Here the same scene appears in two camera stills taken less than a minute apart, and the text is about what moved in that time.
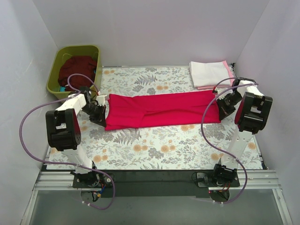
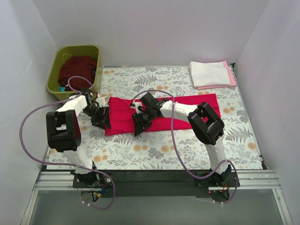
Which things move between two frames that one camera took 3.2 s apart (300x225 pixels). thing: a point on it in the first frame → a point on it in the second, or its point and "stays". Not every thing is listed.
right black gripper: [224, 107] → [142, 121]
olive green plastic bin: [92, 51] stays
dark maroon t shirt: [86, 65] stays
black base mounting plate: [117, 183] stays
